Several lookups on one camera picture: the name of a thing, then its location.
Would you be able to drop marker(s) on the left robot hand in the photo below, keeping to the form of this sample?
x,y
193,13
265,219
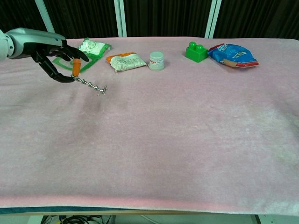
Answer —
x,y
30,39

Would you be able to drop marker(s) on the silver magnetic ball chain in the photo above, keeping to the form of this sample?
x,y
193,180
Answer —
x,y
90,85

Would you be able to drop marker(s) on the green plastic packet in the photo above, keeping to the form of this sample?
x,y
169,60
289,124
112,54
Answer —
x,y
93,46

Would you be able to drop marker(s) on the orange white powder packet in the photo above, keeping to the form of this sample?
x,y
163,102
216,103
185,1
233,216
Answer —
x,y
127,61

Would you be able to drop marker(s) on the small white jar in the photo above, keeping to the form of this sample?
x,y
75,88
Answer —
x,y
156,61

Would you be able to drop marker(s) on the black pleated curtain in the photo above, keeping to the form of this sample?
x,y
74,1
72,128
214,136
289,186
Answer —
x,y
163,16

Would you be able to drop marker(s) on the green toy brick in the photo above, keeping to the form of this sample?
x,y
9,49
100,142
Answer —
x,y
196,54

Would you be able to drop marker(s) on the pink table cloth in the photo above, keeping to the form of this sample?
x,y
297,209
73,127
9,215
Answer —
x,y
163,151

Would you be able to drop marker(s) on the blue snack bag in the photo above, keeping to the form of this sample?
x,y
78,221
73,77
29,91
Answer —
x,y
233,56

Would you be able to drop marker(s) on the white frame post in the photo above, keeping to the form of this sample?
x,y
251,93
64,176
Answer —
x,y
120,18
46,21
212,18

